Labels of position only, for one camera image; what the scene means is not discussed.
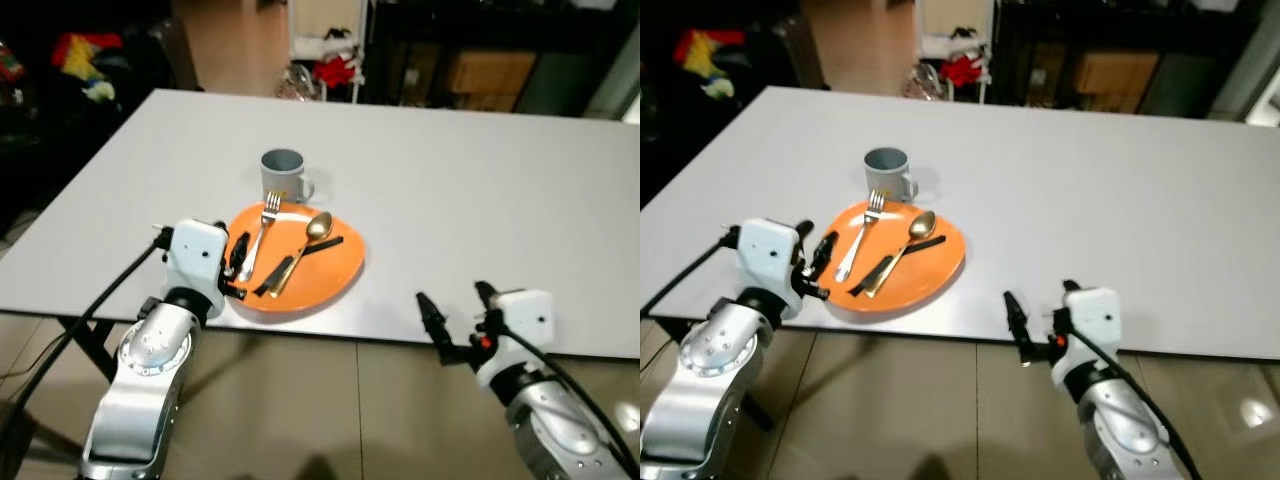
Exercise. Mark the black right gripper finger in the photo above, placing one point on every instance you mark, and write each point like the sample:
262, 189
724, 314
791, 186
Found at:
1070, 288
437, 322
1020, 322
486, 296

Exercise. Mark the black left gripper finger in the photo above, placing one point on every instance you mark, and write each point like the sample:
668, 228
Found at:
241, 256
813, 293
825, 256
234, 293

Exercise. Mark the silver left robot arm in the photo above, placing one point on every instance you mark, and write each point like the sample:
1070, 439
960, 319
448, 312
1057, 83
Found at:
145, 370
705, 370

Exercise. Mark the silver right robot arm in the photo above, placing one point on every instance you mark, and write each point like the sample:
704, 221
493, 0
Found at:
1120, 420
555, 425

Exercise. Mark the silver fork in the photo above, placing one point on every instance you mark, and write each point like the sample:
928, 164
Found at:
862, 236
261, 236

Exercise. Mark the gold spoon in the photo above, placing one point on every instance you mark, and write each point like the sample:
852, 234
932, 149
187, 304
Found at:
319, 227
922, 224

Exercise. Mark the black knife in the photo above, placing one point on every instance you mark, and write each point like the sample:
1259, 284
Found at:
927, 243
326, 244

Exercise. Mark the grey ceramic mug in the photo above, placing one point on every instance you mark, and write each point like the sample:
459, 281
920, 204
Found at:
886, 178
282, 180

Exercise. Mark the orange round plate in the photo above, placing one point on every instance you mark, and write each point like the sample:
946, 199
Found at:
330, 270
930, 265

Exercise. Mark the black table leg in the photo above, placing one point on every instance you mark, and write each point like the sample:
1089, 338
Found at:
88, 348

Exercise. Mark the black sofa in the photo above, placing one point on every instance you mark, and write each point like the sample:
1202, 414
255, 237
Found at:
40, 140
670, 130

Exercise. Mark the red cloth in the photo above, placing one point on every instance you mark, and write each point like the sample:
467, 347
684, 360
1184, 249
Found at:
338, 72
965, 70

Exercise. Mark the brown cardboard box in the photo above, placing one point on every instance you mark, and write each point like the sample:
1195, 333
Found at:
1117, 72
492, 72

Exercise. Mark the red yellow plush toy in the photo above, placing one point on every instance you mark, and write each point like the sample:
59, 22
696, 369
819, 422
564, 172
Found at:
708, 58
85, 62

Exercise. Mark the black shelf unit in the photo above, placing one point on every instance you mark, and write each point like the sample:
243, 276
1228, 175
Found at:
420, 50
1030, 50

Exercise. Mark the white cabinet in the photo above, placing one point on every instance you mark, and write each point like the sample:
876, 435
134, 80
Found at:
325, 25
955, 22

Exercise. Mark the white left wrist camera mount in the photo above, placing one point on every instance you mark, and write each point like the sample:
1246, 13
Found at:
768, 255
195, 255

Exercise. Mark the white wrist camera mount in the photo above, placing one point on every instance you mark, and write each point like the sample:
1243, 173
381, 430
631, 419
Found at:
525, 322
768, 255
1095, 318
195, 255

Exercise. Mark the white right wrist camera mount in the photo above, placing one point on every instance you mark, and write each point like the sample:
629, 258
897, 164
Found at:
1095, 318
525, 322

